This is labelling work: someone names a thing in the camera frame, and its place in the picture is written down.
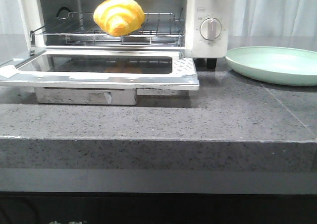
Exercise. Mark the lower oven timer knob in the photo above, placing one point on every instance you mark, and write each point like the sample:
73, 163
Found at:
210, 29

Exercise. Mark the metal wire oven rack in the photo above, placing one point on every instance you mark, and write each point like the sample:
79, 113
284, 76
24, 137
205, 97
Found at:
79, 29

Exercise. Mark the open oven door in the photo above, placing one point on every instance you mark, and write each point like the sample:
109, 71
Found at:
99, 77

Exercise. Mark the white toaster oven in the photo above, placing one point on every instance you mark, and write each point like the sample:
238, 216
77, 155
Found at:
36, 13

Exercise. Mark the light green plate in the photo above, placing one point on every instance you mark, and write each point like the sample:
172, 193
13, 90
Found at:
277, 65

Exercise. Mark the golden croissant bread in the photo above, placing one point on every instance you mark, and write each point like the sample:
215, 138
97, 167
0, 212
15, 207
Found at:
119, 17

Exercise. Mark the white curtain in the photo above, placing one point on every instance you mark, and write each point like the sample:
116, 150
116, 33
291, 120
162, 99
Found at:
284, 18

